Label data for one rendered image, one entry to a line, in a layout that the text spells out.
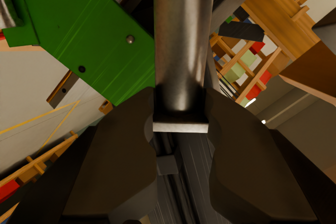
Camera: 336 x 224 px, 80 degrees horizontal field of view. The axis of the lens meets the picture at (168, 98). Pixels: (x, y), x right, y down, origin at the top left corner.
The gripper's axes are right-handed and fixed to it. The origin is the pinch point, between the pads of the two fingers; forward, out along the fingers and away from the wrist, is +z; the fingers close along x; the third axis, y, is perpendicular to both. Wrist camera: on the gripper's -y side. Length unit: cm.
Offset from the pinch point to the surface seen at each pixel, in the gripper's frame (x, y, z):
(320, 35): 19.5, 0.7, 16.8
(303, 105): 432, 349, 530
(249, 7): 34, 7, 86
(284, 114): 384, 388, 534
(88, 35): -11.3, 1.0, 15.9
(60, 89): -23.8, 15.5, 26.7
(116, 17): -7.4, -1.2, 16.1
